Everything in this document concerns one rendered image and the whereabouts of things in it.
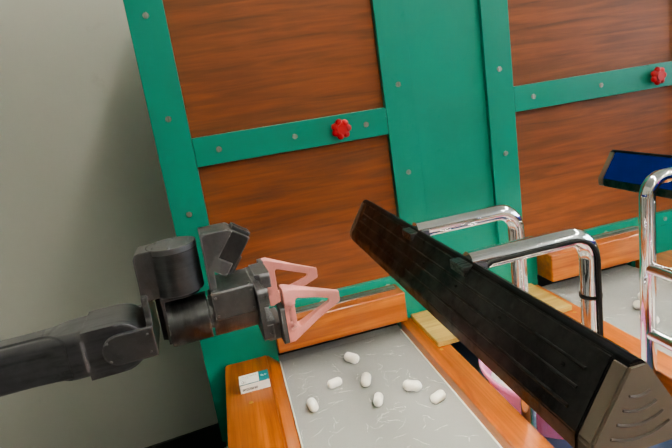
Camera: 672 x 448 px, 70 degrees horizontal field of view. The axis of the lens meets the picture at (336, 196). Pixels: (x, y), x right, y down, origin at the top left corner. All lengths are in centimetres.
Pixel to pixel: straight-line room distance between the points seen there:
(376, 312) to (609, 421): 76
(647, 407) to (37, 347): 57
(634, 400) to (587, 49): 106
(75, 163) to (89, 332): 126
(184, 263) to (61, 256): 133
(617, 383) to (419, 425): 57
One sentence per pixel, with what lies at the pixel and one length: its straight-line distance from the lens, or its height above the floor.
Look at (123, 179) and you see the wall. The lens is 182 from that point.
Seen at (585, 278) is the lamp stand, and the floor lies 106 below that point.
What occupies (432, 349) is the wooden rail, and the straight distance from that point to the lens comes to 108.
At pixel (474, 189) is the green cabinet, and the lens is 121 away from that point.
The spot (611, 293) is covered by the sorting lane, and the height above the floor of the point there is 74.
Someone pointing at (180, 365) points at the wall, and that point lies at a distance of 202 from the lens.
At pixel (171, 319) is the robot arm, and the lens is 61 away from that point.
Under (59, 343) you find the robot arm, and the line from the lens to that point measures 62.
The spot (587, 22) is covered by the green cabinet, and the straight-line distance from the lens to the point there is 138.
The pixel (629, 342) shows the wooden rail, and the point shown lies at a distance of 113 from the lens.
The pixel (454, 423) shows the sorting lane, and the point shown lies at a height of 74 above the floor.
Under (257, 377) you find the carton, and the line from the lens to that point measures 105.
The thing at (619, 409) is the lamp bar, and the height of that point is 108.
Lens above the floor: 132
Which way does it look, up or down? 12 degrees down
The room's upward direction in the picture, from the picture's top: 9 degrees counter-clockwise
